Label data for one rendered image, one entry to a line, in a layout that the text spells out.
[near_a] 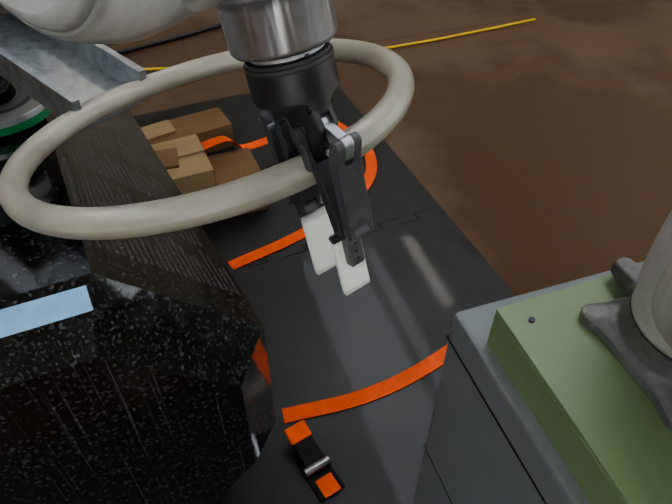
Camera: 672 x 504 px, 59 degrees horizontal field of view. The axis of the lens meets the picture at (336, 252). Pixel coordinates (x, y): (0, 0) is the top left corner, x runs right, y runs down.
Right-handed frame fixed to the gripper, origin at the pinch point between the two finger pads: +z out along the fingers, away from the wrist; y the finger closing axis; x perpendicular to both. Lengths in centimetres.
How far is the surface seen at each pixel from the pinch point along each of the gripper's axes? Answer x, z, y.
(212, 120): -57, 51, 190
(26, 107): 14, -4, 83
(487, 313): -23.9, 26.7, 4.1
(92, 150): 7, 7, 80
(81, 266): 20.3, 9.9, 41.2
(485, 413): -15.7, 36.1, -2.5
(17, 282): 29, 9, 43
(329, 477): -7, 95, 46
